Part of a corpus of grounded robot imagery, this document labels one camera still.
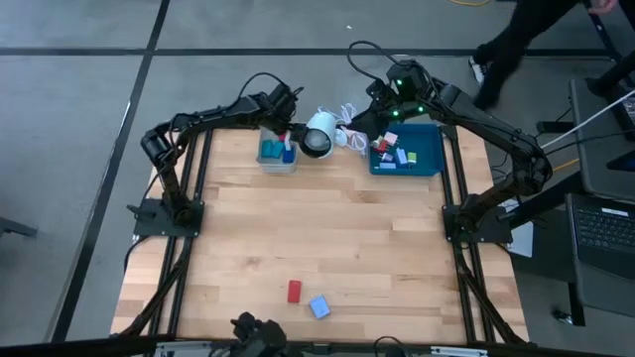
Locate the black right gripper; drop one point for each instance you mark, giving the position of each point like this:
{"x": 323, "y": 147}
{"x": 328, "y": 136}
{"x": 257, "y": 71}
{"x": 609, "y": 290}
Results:
{"x": 402, "y": 94}

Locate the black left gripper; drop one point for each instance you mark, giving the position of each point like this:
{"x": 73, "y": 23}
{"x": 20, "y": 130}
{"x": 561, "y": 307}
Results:
{"x": 284, "y": 104}

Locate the dark blue eraser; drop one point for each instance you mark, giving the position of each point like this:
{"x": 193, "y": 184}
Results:
{"x": 288, "y": 156}

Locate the red charger block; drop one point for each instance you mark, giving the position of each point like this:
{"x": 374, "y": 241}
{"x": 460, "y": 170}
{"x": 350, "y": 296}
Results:
{"x": 381, "y": 147}

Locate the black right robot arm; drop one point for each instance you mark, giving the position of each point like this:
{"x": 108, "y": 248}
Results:
{"x": 496, "y": 134}

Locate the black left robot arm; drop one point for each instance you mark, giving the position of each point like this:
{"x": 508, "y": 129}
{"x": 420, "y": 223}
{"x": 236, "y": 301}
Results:
{"x": 213, "y": 116}

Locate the grey plastic bin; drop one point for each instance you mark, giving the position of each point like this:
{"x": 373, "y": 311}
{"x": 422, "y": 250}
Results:
{"x": 275, "y": 166}

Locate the blue plastic tray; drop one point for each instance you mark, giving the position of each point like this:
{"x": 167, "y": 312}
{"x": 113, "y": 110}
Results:
{"x": 426, "y": 149}

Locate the person's white shoe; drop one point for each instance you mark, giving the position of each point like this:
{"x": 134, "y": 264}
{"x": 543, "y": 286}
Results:
{"x": 477, "y": 70}

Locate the person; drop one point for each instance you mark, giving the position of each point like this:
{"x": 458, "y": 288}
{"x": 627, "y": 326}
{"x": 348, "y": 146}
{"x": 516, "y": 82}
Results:
{"x": 521, "y": 30}

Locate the black power brick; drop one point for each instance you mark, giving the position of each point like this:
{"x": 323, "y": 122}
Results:
{"x": 548, "y": 127}

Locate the white paper sheet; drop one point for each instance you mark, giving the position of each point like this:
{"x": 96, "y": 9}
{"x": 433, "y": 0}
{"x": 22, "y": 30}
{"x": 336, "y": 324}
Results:
{"x": 523, "y": 243}

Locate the black bulky device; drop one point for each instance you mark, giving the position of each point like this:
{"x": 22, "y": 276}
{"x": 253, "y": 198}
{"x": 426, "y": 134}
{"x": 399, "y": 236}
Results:
{"x": 260, "y": 332}

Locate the grey side desk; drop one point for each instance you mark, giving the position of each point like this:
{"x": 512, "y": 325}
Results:
{"x": 600, "y": 149}

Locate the black stand leg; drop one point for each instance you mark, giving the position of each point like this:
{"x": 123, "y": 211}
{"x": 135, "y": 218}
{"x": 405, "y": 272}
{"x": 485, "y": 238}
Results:
{"x": 612, "y": 77}

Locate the black laptop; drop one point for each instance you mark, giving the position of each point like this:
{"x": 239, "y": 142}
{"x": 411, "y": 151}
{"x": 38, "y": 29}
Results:
{"x": 602, "y": 233}

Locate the person's hand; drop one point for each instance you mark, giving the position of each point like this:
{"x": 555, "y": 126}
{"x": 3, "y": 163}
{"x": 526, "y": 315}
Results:
{"x": 603, "y": 6}

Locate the black caster wheel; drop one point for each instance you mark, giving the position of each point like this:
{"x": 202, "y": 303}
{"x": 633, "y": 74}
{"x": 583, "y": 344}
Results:
{"x": 561, "y": 316}

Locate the grey furniture leg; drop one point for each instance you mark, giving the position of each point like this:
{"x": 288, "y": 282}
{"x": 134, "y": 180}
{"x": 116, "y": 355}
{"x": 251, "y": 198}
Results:
{"x": 17, "y": 228}

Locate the black rig beam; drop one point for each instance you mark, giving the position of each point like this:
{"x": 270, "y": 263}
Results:
{"x": 74, "y": 347}

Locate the white round camera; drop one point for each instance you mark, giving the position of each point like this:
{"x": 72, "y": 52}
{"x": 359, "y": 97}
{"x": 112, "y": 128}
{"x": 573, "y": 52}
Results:
{"x": 318, "y": 136}

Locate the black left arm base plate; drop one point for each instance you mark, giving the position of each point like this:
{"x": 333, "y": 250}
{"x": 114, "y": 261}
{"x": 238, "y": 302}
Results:
{"x": 149, "y": 225}

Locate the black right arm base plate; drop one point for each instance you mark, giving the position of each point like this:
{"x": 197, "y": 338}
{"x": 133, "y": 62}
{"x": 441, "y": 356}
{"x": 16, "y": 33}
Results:
{"x": 496, "y": 235}

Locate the black aluminium table frame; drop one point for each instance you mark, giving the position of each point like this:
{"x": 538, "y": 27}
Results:
{"x": 469, "y": 277}

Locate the silver bracket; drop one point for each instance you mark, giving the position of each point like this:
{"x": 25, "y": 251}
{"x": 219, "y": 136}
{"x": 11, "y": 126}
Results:
{"x": 459, "y": 351}
{"x": 183, "y": 349}

